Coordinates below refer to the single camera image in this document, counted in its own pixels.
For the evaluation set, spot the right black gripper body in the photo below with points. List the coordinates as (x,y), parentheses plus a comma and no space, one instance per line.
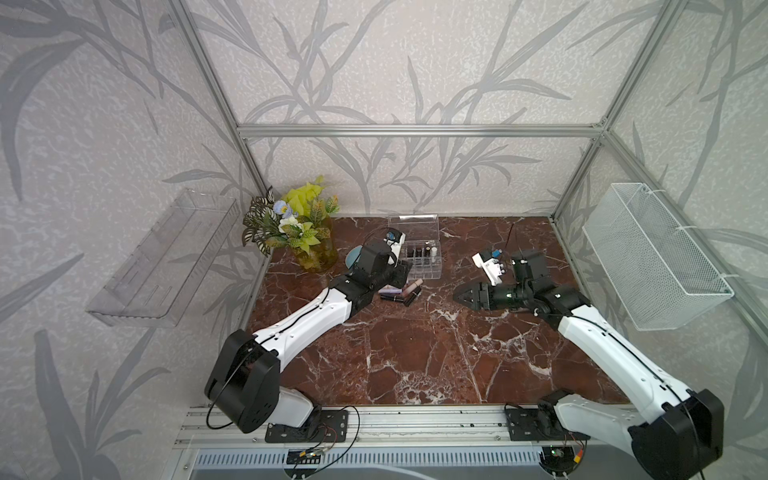
(503,296)

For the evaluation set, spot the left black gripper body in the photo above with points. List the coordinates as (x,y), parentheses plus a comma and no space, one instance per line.
(394,276)

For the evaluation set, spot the rose gold lipstick tube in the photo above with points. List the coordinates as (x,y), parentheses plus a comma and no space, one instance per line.
(410,289)

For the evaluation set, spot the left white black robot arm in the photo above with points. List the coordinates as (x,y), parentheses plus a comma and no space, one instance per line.
(245,382)

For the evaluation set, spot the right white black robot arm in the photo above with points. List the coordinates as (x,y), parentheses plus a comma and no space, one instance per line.
(672,431)

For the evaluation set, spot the clear acrylic lipstick organizer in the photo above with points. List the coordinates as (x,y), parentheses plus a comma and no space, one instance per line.
(422,244)

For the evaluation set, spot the teal toy shovel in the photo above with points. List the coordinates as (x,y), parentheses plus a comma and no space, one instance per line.
(352,256)

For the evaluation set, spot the artificial flowers in yellow vase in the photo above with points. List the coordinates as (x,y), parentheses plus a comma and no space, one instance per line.
(300,221)

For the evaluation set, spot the right electronics board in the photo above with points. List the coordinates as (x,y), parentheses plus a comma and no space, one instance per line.
(560,462)

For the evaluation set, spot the electronics board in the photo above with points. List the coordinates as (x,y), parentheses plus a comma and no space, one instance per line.
(296,458)
(560,462)

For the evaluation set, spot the left electronics board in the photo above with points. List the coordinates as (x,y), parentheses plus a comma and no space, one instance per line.
(296,458)

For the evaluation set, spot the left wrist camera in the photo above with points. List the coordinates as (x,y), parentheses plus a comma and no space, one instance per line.
(395,239)

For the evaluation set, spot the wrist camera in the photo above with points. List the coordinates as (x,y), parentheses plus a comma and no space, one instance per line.
(490,262)
(395,239)

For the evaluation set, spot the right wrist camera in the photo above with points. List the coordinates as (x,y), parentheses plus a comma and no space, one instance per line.
(490,262)

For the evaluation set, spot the white wire mesh basket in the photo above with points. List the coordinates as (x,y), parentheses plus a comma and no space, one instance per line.
(659,272)

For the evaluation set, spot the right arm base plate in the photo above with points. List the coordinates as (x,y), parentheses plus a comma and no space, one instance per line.
(539,423)

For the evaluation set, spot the aluminium front rail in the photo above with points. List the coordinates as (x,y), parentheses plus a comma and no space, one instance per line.
(418,426)

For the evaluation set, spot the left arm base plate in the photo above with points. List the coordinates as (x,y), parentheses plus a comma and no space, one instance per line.
(307,427)

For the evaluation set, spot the clear plastic wall shelf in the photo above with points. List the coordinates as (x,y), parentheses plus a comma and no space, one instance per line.
(159,279)

